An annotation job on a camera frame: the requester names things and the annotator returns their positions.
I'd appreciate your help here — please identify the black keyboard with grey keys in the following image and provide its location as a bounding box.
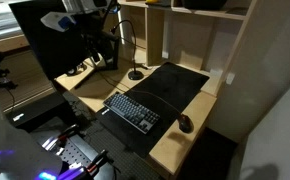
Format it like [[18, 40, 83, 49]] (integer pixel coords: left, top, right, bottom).
[[103, 91, 162, 135]]

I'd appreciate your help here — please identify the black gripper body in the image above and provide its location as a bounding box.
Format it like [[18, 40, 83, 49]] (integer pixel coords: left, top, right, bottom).
[[74, 19, 103, 51]]

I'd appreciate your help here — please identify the black gooseneck desk lamp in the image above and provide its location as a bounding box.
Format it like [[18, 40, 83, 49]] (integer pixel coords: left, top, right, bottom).
[[109, 19, 145, 81]]

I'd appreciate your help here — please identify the wooden shelf unit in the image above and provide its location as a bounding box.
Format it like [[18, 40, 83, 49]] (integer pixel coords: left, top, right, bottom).
[[116, 0, 258, 98]]

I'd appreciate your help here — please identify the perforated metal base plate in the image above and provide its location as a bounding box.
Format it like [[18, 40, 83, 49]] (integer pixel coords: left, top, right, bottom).
[[29, 128, 116, 180]]

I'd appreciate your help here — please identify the wooden bed frame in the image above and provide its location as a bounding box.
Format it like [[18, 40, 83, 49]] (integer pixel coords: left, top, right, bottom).
[[0, 34, 30, 58]]

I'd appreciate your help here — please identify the black computer monitor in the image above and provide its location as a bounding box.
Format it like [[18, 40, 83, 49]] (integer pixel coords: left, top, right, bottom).
[[8, 0, 119, 81]]

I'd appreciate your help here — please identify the black box with white label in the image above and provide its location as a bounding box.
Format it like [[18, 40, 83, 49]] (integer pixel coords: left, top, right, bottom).
[[4, 91, 68, 133]]

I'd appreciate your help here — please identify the thin mouse cable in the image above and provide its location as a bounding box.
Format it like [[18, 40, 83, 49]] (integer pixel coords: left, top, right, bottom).
[[130, 88, 184, 118]]

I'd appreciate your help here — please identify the large black desk mat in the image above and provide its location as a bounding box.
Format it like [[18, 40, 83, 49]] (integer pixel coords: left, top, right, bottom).
[[94, 61, 210, 159]]

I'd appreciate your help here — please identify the round black stand base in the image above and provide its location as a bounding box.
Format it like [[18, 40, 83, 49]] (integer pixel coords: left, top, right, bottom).
[[65, 62, 88, 77]]

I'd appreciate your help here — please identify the red and black clamp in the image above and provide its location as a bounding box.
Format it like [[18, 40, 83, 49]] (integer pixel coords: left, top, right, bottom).
[[86, 149, 109, 174], [56, 123, 81, 143]]

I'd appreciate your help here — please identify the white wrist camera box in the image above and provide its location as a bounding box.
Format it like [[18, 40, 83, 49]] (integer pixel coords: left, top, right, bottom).
[[40, 11, 77, 33]]

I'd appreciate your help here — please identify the thin black desk cable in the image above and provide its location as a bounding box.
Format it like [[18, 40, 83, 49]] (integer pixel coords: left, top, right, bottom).
[[98, 70, 133, 95]]

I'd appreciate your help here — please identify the black computer mouse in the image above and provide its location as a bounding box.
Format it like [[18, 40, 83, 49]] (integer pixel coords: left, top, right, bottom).
[[178, 113, 195, 134]]

